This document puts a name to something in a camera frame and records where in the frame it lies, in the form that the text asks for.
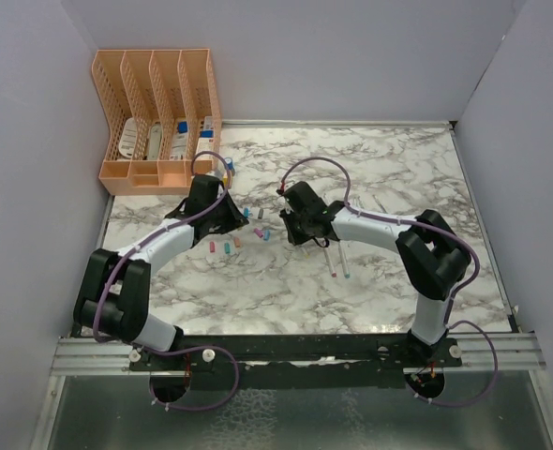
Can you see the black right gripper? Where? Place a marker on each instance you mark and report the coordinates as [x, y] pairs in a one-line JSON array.
[[296, 239]]

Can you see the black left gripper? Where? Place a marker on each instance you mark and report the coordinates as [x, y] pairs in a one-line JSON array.
[[236, 218]]

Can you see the pink cap marker pen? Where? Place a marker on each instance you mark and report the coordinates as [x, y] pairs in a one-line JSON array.
[[330, 263]]

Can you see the teal cap marker pen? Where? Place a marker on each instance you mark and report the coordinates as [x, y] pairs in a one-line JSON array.
[[344, 260]]

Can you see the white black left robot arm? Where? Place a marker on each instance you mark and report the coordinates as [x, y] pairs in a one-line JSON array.
[[113, 300]]

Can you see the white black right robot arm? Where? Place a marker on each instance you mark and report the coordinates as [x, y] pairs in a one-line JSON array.
[[435, 259]]

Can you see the blue white small bottle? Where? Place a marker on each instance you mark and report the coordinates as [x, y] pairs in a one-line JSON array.
[[230, 164]]

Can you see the red white box in organizer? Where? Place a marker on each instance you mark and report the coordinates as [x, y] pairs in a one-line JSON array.
[[205, 142]]

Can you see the blue white box in organizer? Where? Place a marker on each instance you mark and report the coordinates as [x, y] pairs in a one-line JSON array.
[[178, 148]]

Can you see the white device in organizer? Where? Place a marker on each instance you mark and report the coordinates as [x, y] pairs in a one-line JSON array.
[[154, 142]]

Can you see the white paper card in organizer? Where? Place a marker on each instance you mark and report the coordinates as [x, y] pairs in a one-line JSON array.
[[128, 139]]

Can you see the peach plastic file organizer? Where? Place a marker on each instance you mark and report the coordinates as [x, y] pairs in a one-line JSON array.
[[163, 86]]

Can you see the black metal base rail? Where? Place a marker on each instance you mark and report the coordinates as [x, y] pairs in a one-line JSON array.
[[223, 362]]

